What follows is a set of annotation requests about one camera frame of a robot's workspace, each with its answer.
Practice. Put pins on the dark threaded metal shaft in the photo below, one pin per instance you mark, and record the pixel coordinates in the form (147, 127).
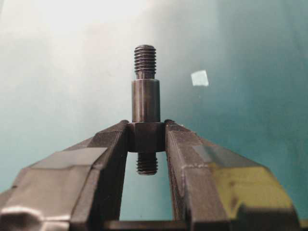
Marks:
(146, 131)

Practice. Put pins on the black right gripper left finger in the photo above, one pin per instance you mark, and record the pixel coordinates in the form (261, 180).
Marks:
(77, 189)

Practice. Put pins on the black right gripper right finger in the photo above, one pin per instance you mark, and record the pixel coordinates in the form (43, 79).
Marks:
(215, 189)

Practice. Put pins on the teal table cloth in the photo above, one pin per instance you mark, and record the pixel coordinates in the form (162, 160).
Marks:
(66, 68)

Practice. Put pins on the middle pale tape marker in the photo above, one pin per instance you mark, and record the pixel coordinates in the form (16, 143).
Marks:
(199, 78)

